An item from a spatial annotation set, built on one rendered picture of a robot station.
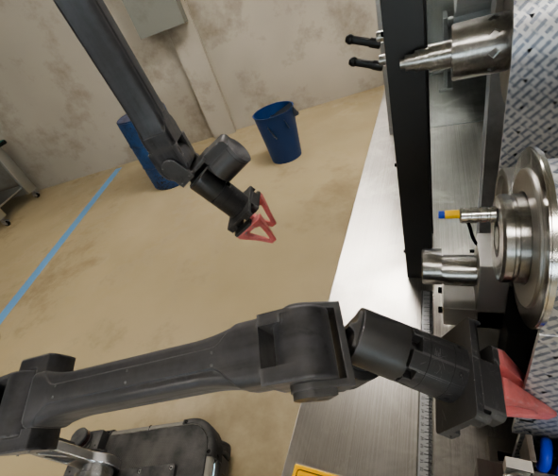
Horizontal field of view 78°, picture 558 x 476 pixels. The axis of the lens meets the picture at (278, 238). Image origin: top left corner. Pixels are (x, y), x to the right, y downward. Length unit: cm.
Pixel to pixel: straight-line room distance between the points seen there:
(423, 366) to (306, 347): 11
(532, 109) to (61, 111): 529
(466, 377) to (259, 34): 433
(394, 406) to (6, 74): 548
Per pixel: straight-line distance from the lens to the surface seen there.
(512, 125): 49
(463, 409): 38
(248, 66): 458
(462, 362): 38
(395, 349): 35
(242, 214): 68
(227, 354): 35
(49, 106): 552
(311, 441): 63
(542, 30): 46
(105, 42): 64
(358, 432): 63
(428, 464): 61
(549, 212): 28
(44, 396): 52
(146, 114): 65
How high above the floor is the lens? 148
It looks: 37 degrees down
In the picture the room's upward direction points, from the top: 21 degrees counter-clockwise
